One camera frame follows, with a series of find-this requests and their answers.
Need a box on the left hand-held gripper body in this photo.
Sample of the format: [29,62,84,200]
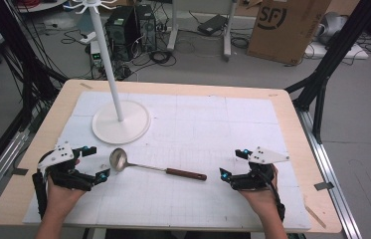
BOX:
[37,140,96,192]

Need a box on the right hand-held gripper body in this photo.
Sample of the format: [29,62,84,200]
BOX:
[230,145,290,192]

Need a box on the metal ladle with wooden handle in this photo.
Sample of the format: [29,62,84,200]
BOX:
[108,146,208,182]

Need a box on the person's left hand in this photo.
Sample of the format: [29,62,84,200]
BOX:
[45,174,87,217]

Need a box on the person's right hand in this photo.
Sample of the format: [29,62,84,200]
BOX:
[239,163,280,218]

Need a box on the white gridded mat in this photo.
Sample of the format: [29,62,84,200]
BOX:
[22,91,312,232]

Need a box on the white pole stand with round base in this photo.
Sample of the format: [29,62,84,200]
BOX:
[69,0,152,145]

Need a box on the thin wooden strip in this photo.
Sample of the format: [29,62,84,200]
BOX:
[304,204,328,230]

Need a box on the small white box with green light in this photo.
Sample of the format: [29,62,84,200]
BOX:
[90,40,105,69]

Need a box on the black metal stand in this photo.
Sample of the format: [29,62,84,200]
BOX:
[284,0,371,144]
[0,0,69,132]

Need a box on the white power strip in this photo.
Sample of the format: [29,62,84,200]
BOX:
[79,31,98,46]

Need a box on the black computer tower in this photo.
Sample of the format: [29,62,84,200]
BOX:
[134,3,158,53]
[104,5,138,63]

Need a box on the flat white board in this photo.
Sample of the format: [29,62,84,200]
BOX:
[304,41,370,61]

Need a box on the brown cardboard box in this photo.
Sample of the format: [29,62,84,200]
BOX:
[246,0,332,66]

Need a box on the flat black device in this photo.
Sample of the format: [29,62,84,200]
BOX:
[197,13,229,37]

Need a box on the grey bag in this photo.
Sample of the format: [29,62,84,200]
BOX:
[316,11,349,45]

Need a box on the round white table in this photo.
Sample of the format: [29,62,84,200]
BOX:
[16,0,69,14]

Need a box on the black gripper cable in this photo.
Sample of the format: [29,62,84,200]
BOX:
[31,169,49,221]
[256,169,286,223]

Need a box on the white metal floor frame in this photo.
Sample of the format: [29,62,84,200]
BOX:
[166,0,239,63]

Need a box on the coiled black cable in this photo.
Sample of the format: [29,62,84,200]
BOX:
[148,49,178,68]

